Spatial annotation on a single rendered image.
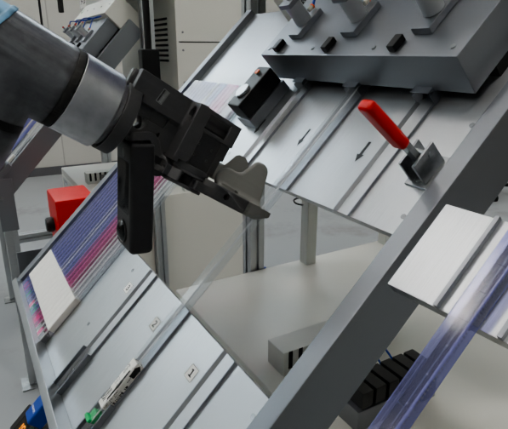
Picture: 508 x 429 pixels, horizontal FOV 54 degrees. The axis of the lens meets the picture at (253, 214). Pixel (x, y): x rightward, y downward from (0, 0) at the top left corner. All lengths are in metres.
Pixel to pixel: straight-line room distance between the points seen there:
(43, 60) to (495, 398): 0.78
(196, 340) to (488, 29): 0.42
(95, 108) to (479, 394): 0.71
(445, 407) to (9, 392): 1.54
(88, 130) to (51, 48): 0.07
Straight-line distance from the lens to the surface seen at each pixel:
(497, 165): 0.50
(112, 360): 0.65
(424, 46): 0.53
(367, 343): 0.44
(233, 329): 0.99
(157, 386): 0.56
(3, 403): 1.99
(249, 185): 0.54
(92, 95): 0.45
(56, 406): 0.68
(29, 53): 0.44
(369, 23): 0.63
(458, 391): 0.90
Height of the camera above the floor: 1.13
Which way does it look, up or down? 18 degrees down
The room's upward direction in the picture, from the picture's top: straight up
